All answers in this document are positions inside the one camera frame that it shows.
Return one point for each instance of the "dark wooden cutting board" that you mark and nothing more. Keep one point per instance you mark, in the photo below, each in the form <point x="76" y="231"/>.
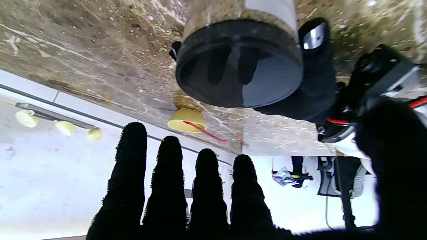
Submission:
<point x="60" y="116"/>

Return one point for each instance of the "black round jar lid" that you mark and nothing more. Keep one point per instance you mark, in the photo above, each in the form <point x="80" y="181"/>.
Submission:
<point x="240" y="66"/>

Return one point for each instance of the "black wall socket strip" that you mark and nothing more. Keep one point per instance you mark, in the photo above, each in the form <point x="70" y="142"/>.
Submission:
<point x="188" y="193"/>

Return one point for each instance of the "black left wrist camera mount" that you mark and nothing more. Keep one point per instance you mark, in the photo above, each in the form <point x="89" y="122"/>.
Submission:
<point x="373" y="76"/>

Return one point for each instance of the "clear labelled grain jar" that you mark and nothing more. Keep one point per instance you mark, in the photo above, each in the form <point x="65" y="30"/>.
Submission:
<point x="213" y="11"/>

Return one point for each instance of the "yellow plastic bowl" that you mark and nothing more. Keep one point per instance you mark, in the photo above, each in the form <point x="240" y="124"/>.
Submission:
<point x="186" y="116"/>

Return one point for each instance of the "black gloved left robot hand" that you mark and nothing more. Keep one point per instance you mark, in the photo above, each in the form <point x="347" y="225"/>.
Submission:
<point x="317" y="83"/>

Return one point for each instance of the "yellow lemon piece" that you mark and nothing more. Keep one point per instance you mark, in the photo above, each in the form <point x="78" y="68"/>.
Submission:
<point x="26" y="119"/>
<point x="94" y="135"/>
<point x="65" y="128"/>

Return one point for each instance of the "black equipment stand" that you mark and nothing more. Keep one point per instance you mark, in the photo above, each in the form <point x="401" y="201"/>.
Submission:
<point x="347" y="186"/>

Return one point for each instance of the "red plastic scoop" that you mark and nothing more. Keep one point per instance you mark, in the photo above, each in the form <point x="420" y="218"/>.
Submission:
<point x="210" y="134"/>

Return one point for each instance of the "white counter with drawers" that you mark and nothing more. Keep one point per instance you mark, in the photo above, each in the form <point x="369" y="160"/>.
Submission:
<point x="33" y="90"/>

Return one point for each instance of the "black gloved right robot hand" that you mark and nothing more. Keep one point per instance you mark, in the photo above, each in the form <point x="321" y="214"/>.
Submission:
<point x="400" y="166"/>

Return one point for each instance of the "crumpled blue plastic bag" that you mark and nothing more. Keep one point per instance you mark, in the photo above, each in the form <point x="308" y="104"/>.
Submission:
<point x="283" y="176"/>

